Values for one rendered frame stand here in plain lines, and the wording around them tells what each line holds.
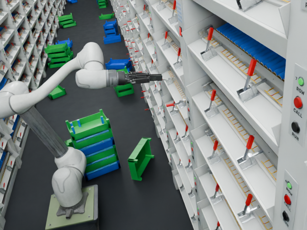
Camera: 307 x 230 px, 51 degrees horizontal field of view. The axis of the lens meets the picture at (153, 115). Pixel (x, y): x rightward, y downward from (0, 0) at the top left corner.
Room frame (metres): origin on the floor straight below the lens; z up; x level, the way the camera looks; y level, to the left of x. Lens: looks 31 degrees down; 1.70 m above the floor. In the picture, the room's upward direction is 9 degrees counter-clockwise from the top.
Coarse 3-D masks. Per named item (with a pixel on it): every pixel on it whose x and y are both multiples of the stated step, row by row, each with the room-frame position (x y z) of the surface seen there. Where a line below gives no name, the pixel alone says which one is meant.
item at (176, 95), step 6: (162, 66) 1.74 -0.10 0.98; (168, 66) 1.73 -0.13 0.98; (162, 72) 1.74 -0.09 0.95; (174, 84) 1.55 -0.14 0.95; (174, 90) 1.49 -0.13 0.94; (174, 96) 1.43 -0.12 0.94; (180, 96) 1.41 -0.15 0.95; (186, 108) 1.28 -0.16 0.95; (186, 114) 1.24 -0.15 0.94; (186, 120) 1.14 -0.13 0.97
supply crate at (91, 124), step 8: (80, 120) 2.22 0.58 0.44; (88, 120) 2.24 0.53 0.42; (96, 120) 2.24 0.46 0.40; (104, 120) 2.22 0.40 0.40; (80, 128) 2.16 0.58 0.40; (88, 128) 2.14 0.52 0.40; (96, 128) 2.06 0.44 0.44; (104, 128) 2.08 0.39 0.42; (72, 136) 2.00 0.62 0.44; (80, 136) 2.02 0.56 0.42
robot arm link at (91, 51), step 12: (84, 48) 1.68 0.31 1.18; (96, 48) 1.67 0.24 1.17; (72, 60) 1.68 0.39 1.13; (84, 60) 1.62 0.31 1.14; (96, 60) 1.60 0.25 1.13; (60, 72) 1.64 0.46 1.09; (48, 84) 1.59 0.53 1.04; (12, 96) 1.59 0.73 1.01; (24, 96) 1.57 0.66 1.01; (36, 96) 1.56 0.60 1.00; (12, 108) 1.54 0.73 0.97; (24, 108) 1.55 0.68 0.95
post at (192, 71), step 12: (192, 0) 1.05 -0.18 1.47; (192, 12) 1.05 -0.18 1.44; (204, 12) 1.05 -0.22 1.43; (192, 24) 1.05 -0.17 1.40; (192, 60) 1.05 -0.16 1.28; (192, 72) 1.05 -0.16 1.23; (204, 72) 1.05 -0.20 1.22; (192, 108) 1.04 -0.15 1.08; (192, 120) 1.06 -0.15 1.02; (204, 120) 1.05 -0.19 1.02; (204, 192) 1.05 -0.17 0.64; (204, 228) 1.05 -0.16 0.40
